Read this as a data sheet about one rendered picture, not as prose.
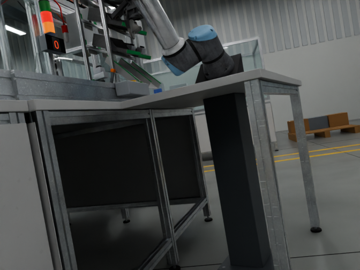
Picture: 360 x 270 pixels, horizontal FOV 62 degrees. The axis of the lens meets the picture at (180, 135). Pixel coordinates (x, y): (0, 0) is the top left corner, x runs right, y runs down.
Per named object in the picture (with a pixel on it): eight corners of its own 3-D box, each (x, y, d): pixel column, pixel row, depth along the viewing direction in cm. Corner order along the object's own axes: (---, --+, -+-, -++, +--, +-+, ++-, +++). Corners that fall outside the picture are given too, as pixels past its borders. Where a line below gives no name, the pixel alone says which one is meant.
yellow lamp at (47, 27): (57, 33, 145) (55, 23, 145) (50, 31, 140) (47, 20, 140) (49, 36, 147) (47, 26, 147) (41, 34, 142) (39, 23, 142)
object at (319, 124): (345, 130, 659) (342, 112, 657) (360, 132, 580) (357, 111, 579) (288, 139, 680) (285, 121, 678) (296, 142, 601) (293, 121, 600)
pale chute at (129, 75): (148, 87, 186) (151, 81, 184) (135, 87, 174) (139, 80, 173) (118, 63, 195) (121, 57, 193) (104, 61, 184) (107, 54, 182)
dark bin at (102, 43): (140, 56, 186) (142, 44, 184) (126, 53, 174) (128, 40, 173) (106, 48, 198) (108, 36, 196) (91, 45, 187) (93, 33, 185)
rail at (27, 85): (151, 105, 169) (148, 86, 168) (20, 104, 85) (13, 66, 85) (142, 107, 171) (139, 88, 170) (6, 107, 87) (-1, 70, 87)
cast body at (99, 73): (109, 77, 159) (105, 65, 159) (104, 76, 155) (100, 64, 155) (96, 82, 162) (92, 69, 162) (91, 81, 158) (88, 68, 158)
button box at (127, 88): (150, 95, 152) (148, 83, 152) (130, 93, 132) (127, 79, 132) (137, 97, 155) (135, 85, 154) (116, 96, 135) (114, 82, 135)
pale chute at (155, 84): (158, 89, 200) (161, 83, 198) (146, 88, 189) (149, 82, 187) (129, 66, 209) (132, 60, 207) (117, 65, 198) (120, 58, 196)
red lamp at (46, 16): (55, 23, 145) (53, 13, 145) (47, 20, 140) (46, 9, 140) (47, 25, 147) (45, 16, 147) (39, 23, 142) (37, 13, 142)
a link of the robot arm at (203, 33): (227, 50, 135) (216, 24, 127) (202, 67, 136) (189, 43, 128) (217, 42, 145) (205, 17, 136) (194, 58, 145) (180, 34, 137)
